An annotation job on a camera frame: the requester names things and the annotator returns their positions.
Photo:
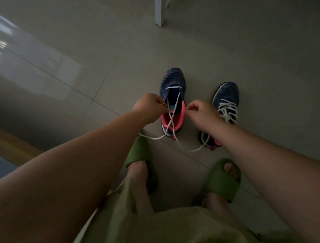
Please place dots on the person's right hand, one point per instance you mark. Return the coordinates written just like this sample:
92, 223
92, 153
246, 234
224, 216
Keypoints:
205, 116

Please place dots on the person's left hand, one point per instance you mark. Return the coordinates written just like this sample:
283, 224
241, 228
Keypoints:
148, 107

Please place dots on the white shoelace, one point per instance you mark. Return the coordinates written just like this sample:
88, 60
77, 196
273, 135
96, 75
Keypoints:
175, 120
227, 110

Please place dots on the blue knit sneaker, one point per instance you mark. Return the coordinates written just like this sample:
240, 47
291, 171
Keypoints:
227, 92
172, 77

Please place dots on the person's left forearm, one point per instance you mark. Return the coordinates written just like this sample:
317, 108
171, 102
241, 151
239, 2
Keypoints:
60, 185

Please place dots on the person's right forearm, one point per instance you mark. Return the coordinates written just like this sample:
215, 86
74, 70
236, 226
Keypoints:
275, 172

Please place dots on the person's left leg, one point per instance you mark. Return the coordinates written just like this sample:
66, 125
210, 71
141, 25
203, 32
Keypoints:
140, 185

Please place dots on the person's leg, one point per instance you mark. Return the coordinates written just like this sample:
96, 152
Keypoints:
140, 185
217, 202

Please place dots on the person's right leg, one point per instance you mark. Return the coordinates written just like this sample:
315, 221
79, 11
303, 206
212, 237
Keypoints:
217, 202

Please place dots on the green foam slipper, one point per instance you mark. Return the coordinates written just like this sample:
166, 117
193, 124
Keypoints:
222, 182
140, 150

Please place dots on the white metal shoe rack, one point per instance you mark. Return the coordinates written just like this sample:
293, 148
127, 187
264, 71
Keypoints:
161, 11

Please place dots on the olive green shorts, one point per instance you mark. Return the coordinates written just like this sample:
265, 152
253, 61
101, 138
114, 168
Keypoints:
162, 222

